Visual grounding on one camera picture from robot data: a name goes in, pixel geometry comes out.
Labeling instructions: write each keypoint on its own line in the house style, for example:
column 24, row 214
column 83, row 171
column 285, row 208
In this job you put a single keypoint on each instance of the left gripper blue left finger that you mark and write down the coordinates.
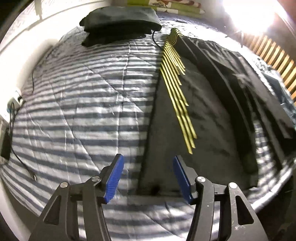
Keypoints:
column 59, row 218

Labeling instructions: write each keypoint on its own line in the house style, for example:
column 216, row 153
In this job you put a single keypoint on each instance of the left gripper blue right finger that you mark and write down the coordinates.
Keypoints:
column 237, row 221

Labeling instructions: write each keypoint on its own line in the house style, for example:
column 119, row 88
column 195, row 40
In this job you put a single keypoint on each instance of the black yellow striped garment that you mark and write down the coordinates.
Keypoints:
column 206, row 104

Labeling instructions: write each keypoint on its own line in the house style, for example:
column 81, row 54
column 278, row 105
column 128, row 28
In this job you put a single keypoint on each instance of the striped blue white bedspread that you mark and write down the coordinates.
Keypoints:
column 89, row 104

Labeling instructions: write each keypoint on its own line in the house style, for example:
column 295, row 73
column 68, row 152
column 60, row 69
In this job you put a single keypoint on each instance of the light blue denim jeans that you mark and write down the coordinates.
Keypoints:
column 275, row 81

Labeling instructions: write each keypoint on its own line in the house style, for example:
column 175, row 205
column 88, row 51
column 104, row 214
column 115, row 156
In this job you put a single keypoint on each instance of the folded dark clothes stack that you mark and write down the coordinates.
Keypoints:
column 117, row 23

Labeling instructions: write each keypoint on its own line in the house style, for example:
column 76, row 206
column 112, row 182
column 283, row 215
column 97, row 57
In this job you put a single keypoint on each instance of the stacked folded blankets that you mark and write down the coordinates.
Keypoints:
column 177, row 7

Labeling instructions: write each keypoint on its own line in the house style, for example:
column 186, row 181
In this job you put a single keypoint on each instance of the wall power socket plug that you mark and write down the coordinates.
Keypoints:
column 16, row 101

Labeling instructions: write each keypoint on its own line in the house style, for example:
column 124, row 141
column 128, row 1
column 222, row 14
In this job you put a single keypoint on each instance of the wooden slatted bed rail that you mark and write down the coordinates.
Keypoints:
column 275, row 56

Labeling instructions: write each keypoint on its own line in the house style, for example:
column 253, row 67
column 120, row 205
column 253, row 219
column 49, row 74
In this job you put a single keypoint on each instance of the bright ring light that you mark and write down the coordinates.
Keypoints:
column 253, row 17

